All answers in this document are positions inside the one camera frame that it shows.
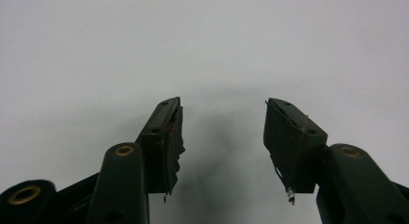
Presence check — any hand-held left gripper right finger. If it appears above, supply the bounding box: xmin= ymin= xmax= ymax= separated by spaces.
xmin=263 ymin=98 xmax=329 ymax=206

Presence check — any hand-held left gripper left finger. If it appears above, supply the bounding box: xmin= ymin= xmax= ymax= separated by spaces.
xmin=136 ymin=97 xmax=186 ymax=203

